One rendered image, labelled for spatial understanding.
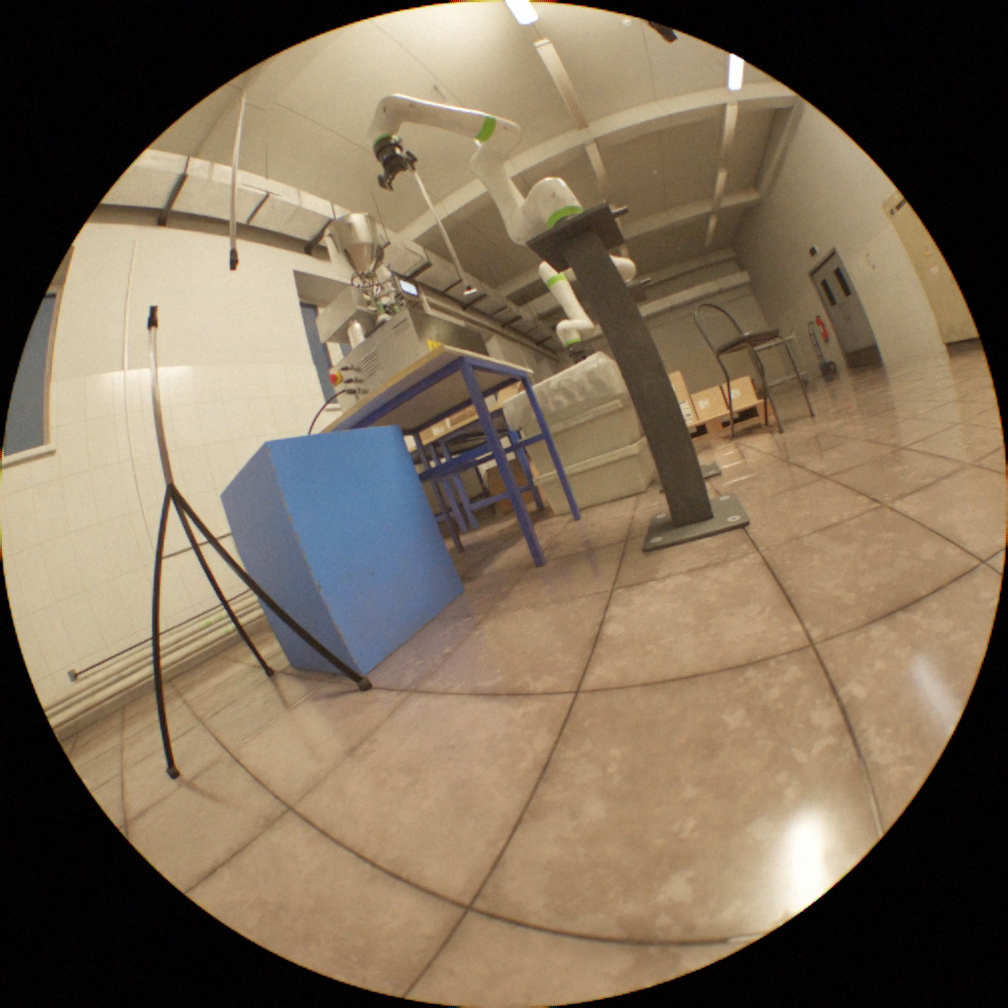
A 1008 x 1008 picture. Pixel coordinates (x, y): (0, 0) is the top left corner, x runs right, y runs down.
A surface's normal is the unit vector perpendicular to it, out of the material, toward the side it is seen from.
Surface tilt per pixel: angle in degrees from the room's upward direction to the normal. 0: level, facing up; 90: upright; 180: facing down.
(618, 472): 96
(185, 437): 90
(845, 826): 0
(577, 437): 96
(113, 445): 90
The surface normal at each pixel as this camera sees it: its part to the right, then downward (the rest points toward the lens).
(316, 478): 0.84, -0.28
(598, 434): -0.48, 0.37
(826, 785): -0.36, -0.93
